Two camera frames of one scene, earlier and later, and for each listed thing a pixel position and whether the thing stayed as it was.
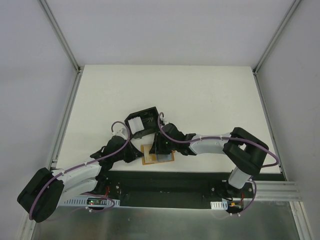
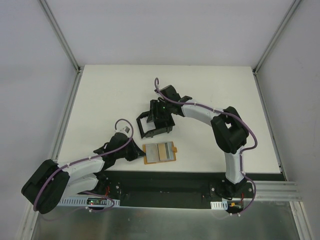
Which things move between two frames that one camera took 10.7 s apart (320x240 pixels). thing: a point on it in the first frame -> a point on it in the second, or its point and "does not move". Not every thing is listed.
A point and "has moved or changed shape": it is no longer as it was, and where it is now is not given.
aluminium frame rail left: [79, 68] does not move
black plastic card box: [143, 122] has moved or changed shape
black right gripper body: [158, 149] -> [161, 119]
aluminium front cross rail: [277, 190] does not move
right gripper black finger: [155, 148] -> [153, 111]
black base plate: [178, 189] does not move
